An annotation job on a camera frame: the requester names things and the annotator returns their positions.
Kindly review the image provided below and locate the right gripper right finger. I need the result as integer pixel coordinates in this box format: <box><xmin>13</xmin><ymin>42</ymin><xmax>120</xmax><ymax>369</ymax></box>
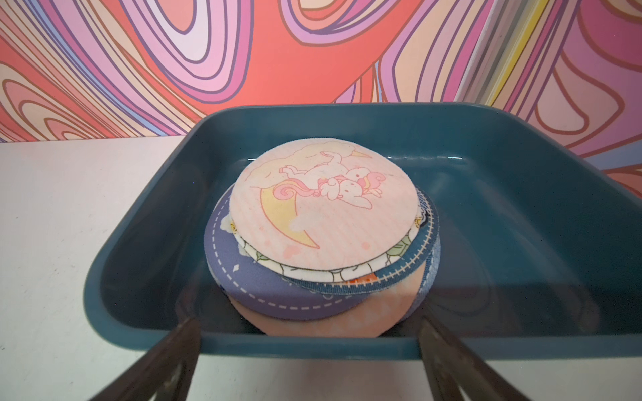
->
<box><xmin>418</xmin><ymin>317</ymin><xmax>527</xmax><ymax>400</ymax></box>

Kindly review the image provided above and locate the white green flowers coaster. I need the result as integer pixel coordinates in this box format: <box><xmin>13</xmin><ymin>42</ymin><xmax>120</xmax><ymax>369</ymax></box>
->
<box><xmin>226</xmin><ymin>207</ymin><xmax>431</xmax><ymax>283</ymax></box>

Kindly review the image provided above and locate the pink cartoon girl coaster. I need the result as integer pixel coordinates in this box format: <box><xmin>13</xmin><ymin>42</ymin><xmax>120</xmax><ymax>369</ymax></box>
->
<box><xmin>229</xmin><ymin>138</ymin><xmax>421</xmax><ymax>282</ymax></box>

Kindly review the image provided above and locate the teal plastic storage box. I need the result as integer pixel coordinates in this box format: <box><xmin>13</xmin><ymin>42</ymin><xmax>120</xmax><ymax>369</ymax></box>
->
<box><xmin>84</xmin><ymin>103</ymin><xmax>641</xmax><ymax>360</ymax></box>

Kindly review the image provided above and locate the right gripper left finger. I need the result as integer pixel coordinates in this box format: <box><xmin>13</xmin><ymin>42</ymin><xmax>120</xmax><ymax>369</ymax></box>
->
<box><xmin>93</xmin><ymin>318</ymin><xmax>201</xmax><ymax>400</ymax></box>

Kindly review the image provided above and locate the purple good luck bunny coaster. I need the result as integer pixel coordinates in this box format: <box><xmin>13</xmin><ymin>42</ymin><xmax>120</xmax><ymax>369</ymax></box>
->
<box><xmin>203</xmin><ymin>190</ymin><xmax>368</xmax><ymax>322</ymax></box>

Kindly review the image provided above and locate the pink checkered bunny coaster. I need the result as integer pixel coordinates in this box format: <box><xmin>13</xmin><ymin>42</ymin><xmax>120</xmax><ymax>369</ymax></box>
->
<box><xmin>231</xmin><ymin>264</ymin><xmax>426</xmax><ymax>338</ymax></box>

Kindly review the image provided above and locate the blue denim bear coaster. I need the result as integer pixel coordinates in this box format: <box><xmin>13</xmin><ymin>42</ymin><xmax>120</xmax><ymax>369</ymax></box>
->
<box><xmin>400</xmin><ymin>236</ymin><xmax>441</xmax><ymax>322</ymax></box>

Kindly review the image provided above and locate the dark blue cartoon animals coaster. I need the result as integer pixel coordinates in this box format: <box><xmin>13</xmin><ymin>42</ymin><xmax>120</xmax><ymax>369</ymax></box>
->
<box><xmin>284</xmin><ymin>188</ymin><xmax>440</xmax><ymax>296</ymax></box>

